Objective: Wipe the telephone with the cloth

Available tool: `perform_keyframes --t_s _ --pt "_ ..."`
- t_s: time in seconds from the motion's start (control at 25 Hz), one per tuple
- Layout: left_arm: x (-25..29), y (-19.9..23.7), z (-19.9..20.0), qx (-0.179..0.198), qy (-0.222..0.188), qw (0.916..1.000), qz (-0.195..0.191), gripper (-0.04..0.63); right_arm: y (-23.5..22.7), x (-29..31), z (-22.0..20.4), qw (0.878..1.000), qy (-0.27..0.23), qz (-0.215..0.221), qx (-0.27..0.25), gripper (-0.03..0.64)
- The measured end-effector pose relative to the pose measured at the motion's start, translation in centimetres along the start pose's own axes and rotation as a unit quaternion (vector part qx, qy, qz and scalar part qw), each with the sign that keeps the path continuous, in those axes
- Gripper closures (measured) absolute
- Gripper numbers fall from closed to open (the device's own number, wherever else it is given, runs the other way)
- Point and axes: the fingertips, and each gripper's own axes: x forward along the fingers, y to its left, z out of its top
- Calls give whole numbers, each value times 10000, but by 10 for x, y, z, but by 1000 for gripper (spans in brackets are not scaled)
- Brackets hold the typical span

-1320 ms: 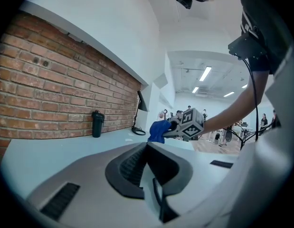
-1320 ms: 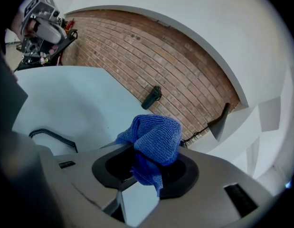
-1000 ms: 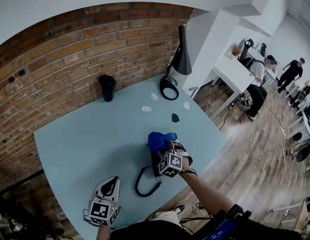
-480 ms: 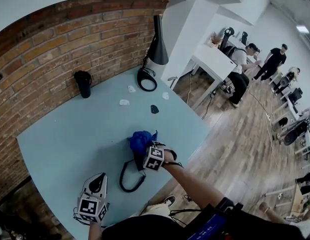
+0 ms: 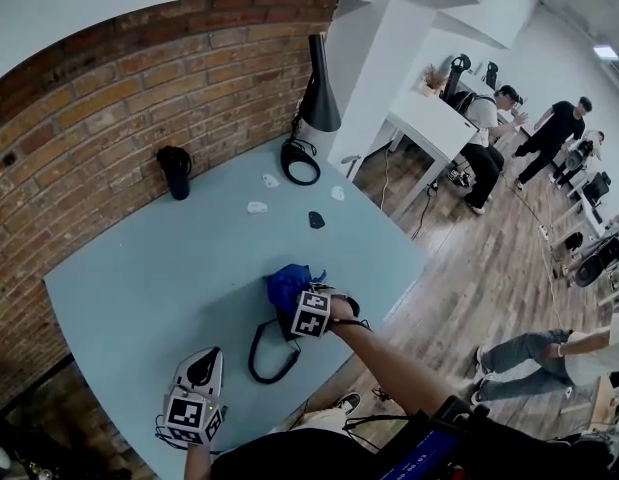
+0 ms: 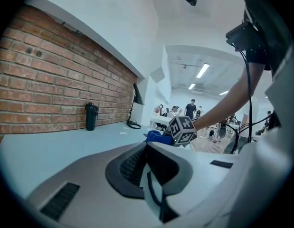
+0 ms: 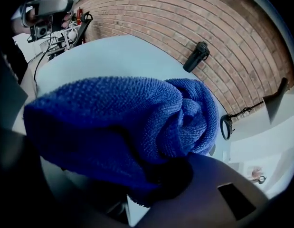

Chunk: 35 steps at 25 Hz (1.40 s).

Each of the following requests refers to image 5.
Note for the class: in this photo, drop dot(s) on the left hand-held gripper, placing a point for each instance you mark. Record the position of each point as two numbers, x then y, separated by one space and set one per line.
184 413

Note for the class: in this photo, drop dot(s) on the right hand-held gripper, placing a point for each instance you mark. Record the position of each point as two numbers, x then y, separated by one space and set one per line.
309 318

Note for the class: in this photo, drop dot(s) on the blue cloth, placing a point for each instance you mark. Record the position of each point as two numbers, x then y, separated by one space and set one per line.
286 285

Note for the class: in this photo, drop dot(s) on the person's left forearm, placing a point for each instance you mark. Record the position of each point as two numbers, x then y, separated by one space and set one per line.
196 463

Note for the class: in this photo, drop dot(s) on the person's right forearm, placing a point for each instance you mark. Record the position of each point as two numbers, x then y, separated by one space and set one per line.
384 363

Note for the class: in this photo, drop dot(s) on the person's right hand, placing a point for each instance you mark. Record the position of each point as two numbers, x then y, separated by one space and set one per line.
341 310

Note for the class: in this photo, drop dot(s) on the small black plastic piece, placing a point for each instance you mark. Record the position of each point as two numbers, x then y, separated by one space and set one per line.
317 219

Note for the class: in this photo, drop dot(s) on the person's beige trouser leg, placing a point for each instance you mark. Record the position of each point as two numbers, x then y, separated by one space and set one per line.
319 420

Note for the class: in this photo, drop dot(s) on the person's black shirt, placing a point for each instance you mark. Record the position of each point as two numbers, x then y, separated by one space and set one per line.
289 458

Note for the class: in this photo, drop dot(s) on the small white plastic piece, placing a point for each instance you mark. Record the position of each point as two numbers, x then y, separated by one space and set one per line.
270 180
338 193
257 207

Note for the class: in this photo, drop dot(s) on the black chest-mounted screen device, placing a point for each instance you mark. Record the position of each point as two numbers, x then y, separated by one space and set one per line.
419 458

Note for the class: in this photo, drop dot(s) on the black tumbler bottle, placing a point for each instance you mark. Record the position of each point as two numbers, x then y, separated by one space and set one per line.
179 183

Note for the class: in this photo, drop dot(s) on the black desk lamp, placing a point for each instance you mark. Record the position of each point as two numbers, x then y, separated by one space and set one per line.
319 108

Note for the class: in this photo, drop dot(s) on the large white office desk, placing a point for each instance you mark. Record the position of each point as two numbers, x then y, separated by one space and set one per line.
429 118

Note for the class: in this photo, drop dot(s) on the white power strip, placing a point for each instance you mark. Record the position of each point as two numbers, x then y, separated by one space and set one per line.
543 230

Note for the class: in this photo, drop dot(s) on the dried potted plant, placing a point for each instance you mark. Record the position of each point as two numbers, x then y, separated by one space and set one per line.
431 80

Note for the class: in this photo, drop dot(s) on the black bag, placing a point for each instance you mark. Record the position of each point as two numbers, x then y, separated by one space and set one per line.
574 241

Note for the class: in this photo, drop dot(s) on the tall black office chair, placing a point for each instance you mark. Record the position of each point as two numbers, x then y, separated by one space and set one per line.
456 68

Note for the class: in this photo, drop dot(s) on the light wooden desk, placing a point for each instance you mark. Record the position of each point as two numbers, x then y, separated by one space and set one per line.
606 403

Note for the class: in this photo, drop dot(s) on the rectangular ceiling light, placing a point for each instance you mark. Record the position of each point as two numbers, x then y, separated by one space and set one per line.
606 53

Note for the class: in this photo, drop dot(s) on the grey metal bracket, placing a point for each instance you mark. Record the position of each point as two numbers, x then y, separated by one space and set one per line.
350 158

